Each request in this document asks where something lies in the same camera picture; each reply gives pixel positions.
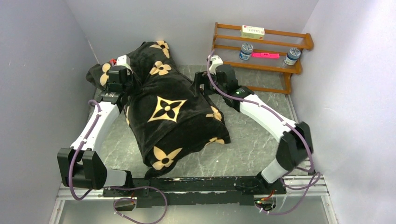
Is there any pink highlighter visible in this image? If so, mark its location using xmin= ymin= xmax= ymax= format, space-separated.
xmin=251 ymin=53 xmax=280 ymax=59

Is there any wooden shelf rack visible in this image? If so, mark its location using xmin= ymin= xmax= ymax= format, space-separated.
xmin=212 ymin=22 xmax=314 ymax=95

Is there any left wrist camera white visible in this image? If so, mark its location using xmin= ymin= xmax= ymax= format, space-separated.
xmin=115 ymin=55 xmax=133 ymax=75

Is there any left blue white jar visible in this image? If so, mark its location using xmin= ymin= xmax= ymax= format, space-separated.
xmin=239 ymin=42 xmax=254 ymax=60

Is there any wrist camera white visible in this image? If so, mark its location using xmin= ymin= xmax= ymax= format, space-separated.
xmin=209 ymin=55 xmax=224 ymax=75
xmin=115 ymin=55 xmax=133 ymax=75

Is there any right blue white jar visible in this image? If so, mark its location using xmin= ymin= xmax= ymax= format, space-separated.
xmin=283 ymin=48 xmax=301 ymax=66

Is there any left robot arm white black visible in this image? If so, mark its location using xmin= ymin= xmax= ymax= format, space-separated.
xmin=57 ymin=65 xmax=134 ymax=196

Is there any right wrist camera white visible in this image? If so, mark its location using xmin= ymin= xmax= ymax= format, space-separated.
xmin=209 ymin=55 xmax=224 ymax=75

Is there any black pillowcase with beige flowers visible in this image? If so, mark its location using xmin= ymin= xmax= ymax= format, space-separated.
xmin=85 ymin=40 xmax=232 ymax=180

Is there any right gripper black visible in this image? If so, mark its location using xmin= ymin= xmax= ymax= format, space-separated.
xmin=189 ymin=71 xmax=226 ymax=97

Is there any blue white jar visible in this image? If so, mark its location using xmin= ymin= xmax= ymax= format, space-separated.
xmin=239 ymin=42 xmax=254 ymax=60
xmin=283 ymin=48 xmax=301 ymax=66

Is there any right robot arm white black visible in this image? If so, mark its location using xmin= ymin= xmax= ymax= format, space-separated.
xmin=193 ymin=64 xmax=313 ymax=194

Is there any white green box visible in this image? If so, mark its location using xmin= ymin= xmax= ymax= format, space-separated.
xmin=240 ymin=25 xmax=265 ymax=40

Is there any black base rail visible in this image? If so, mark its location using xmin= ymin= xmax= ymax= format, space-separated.
xmin=103 ymin=176 xmax=287 ymax=208

